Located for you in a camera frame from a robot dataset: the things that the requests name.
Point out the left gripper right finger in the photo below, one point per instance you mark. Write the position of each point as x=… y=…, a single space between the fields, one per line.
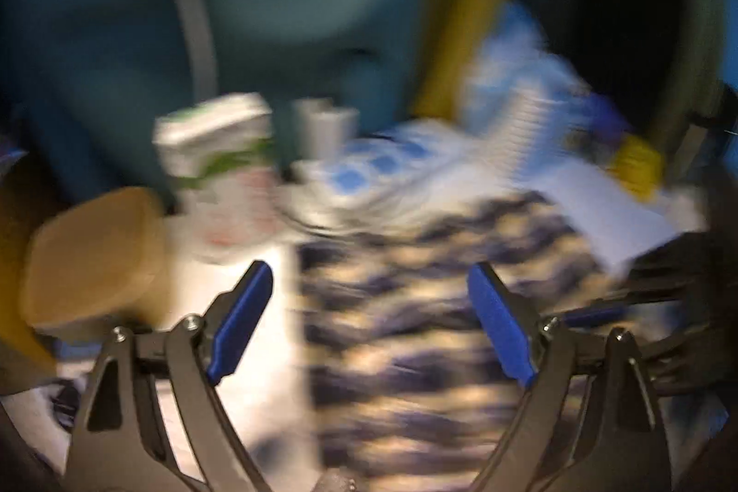
x=589 y=418

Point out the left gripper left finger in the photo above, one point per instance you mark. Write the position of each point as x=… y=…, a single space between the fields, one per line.
x=119 y=441

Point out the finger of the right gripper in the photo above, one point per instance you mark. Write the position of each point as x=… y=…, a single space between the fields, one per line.
x=680 y=364
x=689 y=290

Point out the plaid pants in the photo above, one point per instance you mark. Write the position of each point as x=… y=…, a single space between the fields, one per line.
x=405 y=388

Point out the yellow plastic bag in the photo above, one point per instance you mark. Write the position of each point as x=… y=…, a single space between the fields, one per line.
x=637 y=167

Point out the tan plastic container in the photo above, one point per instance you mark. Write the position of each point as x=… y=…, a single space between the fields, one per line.
x=101 y=264

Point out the white plastic basket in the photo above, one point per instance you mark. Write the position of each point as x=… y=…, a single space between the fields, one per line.
x=521 y=102

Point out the white power strip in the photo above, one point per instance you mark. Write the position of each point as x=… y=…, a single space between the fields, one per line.
x=372 y=175

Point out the white green carton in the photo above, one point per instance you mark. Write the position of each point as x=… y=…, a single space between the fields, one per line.
x=219 y=156

